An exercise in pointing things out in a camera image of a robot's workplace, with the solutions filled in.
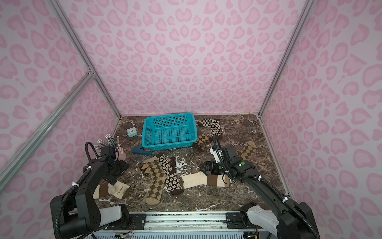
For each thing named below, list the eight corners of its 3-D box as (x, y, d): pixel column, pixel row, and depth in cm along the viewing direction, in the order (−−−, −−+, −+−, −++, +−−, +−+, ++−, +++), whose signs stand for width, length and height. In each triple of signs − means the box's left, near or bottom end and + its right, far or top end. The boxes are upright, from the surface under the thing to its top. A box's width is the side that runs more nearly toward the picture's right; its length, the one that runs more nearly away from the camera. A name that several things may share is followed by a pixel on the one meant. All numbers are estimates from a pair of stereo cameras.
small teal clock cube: (128, 138, 109) (127, 135, 107) (127, 131, 112) (126, 129, 110) (137, 135, 110) (136, 132, 108) (136, 129, 114) (135, 126, 112)
